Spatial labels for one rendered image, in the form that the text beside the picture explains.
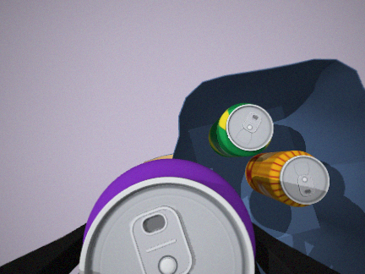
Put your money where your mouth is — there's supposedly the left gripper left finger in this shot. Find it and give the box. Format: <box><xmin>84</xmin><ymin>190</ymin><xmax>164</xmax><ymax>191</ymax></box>
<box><xmin>0</xmin><ymin>224</ymin><xmax>86</xmax><ymax>274</ymax></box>

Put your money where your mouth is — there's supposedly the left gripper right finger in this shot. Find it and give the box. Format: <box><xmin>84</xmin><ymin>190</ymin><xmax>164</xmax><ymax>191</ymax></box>
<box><xmin>252</xmin><ymin>222</ymin><xmax>340</xmax><ymax>274</ymax></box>

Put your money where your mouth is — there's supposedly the orange drink can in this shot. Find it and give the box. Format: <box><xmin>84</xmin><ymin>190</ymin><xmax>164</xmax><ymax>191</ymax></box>
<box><xmin>245</xmin><ymin>151</ymin><xmax>330</xmax><ymax>207</ymax></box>

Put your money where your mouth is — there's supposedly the green and yellow drink can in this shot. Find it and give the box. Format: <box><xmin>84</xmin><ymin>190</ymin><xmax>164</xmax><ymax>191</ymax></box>
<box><xmin>209</xmin><ymin>103</ymin><xmax>274</xmax><ymax>157</ymax></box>

